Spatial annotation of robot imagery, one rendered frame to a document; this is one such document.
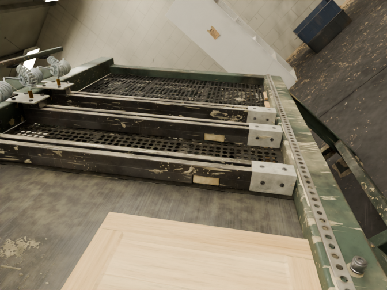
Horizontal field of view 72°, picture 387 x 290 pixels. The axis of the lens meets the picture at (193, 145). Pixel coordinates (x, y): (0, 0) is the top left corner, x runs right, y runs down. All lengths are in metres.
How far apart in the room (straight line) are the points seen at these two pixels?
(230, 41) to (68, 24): 3.81
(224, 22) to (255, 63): 0.72
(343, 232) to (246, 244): 0.22
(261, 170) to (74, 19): 6.08
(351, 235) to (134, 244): 0.48
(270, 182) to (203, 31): 3.49
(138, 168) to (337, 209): 0.56
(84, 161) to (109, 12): 5.38
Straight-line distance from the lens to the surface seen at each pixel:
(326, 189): 0.84
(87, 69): 1.84
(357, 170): 1.91
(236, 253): 0.64
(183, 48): 5.73
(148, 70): 2.01
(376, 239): 1.58
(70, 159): 0.94
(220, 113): 1.24
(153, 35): 5.87
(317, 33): 4.51
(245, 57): 4.15
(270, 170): 0.81
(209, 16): 4.10
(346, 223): 0.75
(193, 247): 0.64
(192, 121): 1.07
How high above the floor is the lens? 1.35
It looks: 11 degrees down
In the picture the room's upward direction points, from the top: 52 degrees counter-clockwise
